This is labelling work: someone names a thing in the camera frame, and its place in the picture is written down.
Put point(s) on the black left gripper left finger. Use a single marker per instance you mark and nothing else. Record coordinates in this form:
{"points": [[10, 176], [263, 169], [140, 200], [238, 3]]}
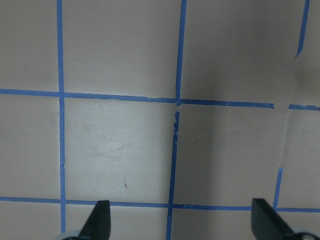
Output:
{"points": [[98, 224]]}

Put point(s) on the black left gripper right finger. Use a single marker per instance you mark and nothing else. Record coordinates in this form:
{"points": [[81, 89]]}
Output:
{"points": [[266, 224]]}

